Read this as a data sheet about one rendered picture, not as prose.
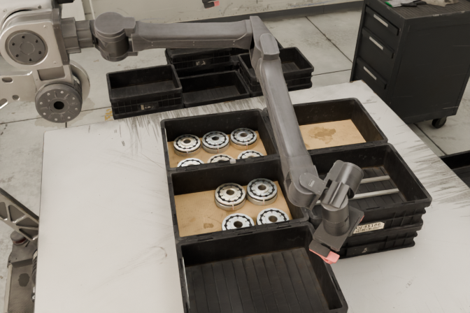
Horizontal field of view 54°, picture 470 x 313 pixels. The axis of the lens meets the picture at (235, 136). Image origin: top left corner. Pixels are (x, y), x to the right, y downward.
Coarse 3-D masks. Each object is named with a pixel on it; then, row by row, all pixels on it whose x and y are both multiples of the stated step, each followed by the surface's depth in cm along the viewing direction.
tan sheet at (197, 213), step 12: (204, 192) 159; (180, 204) 154; (192, 204) 154; (204, 204) 154; (252, 204) 154; (276, 204) 154; (180, 216) 150; (192, 216) 150; (204, 216) 150; (216, 216) 150; (252, 216) 150; (288, 216) 150; (180, 228) 146; (192, 228) 146; (204, 228) 146; (216, 228) 146
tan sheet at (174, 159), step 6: (258, 138) 182; (168, 144) 180; (258, 144) 180; (204, 150) 177; (228, 150) 177; (234, 150) 177; (240, 150) 177; (246, 150) 177; (258, 150) 177; (264, 150) 177; (174, 156) 174; (180, 156) 174; (192, 156) 174; (198, 156) 174; (204, 156) 174; (210, 156) 174; (234, 156) 174; (174, 162) 171; (204, 162) 171
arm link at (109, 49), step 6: (90, 24) 114; (90, 30) 114; (96, 36) 113; (126, 36) 114; (96, 42) 116; (102, 42) 112; (120, 42) 113; (126, 42) 115; (102, 48) 115; (108, 48) 114; (114, 48) 114; (120, 48) 115; (126, 48) 117; (108, 54) 115; (114, 54) 116; (120, 54) 117
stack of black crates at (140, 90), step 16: (112, 80) 273; (128, 80) 276; (144, 80) 279; (160, 80) 282; (176, 80) 265; (112, 96) 263; (128, 96) 250; (144, 96) 252; (160, 96) 257; (176, 96) 260; (112, 112) 257; (128, 112) 256; (144, 112) 258
